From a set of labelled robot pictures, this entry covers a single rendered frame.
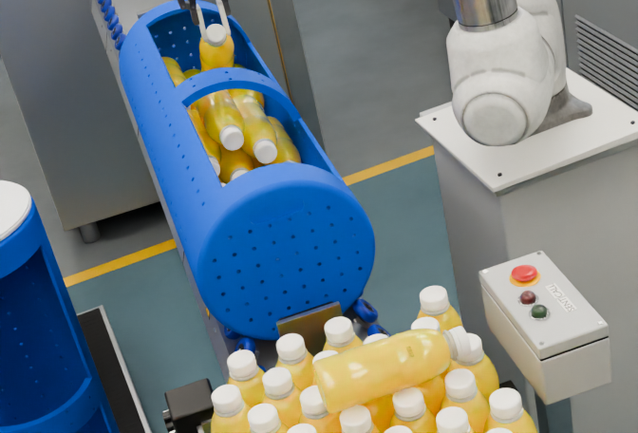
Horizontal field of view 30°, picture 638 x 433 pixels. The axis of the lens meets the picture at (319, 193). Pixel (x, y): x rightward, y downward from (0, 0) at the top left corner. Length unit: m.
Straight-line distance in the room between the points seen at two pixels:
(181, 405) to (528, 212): 0.78
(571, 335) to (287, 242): 0.47
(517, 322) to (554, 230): 0.65
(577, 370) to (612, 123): 0.71
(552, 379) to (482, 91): 0.53
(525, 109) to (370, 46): 3.23
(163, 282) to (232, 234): 2.12
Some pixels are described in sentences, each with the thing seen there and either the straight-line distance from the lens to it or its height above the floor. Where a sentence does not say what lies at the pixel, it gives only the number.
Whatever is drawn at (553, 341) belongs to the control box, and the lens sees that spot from 1.59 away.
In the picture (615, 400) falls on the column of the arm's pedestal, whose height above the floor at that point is 0.37.
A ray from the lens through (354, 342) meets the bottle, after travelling 1.69.
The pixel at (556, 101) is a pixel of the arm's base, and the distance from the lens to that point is 2.23.
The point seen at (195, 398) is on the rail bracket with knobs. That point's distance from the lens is 1.77.
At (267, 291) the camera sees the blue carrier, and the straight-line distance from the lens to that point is 1.85.
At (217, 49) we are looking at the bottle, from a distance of 2.35.
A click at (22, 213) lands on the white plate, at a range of 2.31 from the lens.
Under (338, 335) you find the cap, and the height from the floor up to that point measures 1.09.
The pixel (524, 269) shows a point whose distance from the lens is 1.70.
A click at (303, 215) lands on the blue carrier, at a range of 1.79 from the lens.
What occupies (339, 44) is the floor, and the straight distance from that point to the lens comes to 5.22.
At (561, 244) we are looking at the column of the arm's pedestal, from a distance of 2.28.
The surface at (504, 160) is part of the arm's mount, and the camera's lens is 2.15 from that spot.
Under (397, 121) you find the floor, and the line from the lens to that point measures 4.50.
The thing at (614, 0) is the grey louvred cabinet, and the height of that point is 0.59.
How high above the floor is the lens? 2.10
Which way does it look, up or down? 31 degrees down
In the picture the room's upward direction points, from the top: 13 degrees counter-clockwise
